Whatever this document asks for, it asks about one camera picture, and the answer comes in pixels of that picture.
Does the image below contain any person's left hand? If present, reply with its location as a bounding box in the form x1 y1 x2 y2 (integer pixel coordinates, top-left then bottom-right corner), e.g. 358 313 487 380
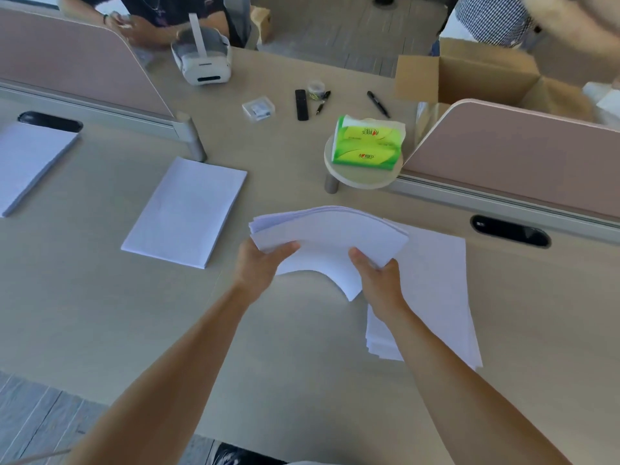
233 238 301 304

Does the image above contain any small clear plastic box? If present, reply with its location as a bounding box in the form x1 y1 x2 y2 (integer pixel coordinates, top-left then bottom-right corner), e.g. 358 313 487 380
242 96 276 122

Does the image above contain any person's left forearm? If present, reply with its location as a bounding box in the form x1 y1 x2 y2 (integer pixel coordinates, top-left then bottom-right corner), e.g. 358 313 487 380
65 284 252 465

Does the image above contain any green tissue pack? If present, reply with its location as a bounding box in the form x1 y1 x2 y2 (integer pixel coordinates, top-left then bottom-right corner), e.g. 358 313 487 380
331 115 407 171

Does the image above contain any white VR headset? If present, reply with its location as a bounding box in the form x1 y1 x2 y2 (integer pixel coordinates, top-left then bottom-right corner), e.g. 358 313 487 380
170 13 233 87

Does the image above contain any open cardboard box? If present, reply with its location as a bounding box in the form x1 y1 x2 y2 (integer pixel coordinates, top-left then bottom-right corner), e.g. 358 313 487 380
395 37 596 124

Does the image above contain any person's right hand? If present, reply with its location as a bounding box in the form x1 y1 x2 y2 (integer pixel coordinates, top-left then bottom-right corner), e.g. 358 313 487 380
349 247 408 322

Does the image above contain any white paper stack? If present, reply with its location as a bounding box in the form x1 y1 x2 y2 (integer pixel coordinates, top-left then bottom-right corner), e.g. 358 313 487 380
366 220 483 371
0 122 80 218
120 157 248 270

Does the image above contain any bent white paper bundle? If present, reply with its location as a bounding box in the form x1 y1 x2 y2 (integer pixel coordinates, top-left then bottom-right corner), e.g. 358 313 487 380
248 205 410 303

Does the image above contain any black cable grommet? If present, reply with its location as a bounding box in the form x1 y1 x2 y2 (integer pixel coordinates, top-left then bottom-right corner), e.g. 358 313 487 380
470 215 552 249
18 111 84 133

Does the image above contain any person's right forearm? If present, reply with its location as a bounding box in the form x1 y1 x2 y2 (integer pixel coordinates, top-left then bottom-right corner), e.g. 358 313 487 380
382 305 572 465

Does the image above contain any small cardboard box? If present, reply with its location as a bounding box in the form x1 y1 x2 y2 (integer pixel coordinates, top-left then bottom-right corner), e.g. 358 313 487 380
246 5 272 50

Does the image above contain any round wooden desk shelf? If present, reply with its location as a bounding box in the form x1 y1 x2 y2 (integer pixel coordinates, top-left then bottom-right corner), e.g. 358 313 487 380
324 134 404 194

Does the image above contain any pink desk divider panel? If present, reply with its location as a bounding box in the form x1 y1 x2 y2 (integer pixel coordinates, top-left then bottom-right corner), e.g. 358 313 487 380
0 7 208 162
387 98 620 246

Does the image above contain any person's black shoe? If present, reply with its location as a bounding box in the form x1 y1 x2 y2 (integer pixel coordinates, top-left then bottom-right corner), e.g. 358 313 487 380
212 443 286 465

